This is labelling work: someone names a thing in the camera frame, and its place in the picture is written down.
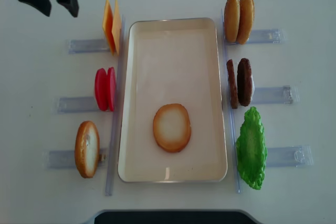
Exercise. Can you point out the red tomato slice inner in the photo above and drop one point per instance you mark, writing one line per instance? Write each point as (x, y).
(111, 87)

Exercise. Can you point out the clear holder tomato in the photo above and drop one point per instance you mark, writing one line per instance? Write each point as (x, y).
(64, 105)

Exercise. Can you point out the clear acrylic rail right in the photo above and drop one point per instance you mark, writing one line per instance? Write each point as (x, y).
(230, 114)

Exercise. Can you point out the clear acrylic rail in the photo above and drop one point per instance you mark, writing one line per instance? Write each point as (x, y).
(230, 114)
(115, 129)

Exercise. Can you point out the brown meat patty thin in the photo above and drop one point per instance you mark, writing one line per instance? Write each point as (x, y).
(232, 84)

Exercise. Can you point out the red tomato slice outer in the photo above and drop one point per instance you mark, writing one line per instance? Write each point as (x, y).
(100, 89)

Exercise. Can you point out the clear holder lettuce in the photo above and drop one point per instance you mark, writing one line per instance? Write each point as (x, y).
(292, 156)

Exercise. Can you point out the clear acrylic rail left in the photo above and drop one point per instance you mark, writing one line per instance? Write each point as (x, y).
(115, 129)

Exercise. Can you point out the red tomato slice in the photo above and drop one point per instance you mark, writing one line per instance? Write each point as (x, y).
(111, 87)
(100, 89)

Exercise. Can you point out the golden bun half right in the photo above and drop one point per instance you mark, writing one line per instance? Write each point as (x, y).
(247, 14)

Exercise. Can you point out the orange cheese slice inner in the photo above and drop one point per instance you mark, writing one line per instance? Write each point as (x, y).
(116, 27)

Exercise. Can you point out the bread slice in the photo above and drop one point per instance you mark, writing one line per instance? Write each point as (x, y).
(87, 149)
(172, 128)

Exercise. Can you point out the orange cheese slice outer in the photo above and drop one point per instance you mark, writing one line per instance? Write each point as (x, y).
(107, 26)

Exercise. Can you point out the clear holder patty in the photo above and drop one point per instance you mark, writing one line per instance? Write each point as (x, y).
(275, 95)

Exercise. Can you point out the cream rectangular tray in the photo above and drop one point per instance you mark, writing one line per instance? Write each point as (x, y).
(172, 62)

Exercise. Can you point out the green lettuce leaf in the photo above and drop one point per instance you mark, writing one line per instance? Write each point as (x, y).
(251, 150)

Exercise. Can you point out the black base panel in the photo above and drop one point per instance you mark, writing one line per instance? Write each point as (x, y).
(172, 216)

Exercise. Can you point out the brown meat patty thick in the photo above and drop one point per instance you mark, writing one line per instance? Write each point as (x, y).
(244, 82)

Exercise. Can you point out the golden bun half left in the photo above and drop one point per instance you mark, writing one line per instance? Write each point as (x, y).
(231, 19)

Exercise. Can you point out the clear holder cheese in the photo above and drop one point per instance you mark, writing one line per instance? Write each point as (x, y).
(82, 46)

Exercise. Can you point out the clear holder bun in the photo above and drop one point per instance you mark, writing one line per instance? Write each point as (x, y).
(266, 36)

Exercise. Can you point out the golden bun half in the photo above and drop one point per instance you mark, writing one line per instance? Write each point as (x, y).
(231, 19)
(247, 14)

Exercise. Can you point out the orange cheese slice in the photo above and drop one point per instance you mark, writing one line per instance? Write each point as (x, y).
(116, 27)
(107, 26)

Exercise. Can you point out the clear holder bread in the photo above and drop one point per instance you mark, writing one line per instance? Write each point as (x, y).
(66, 159)

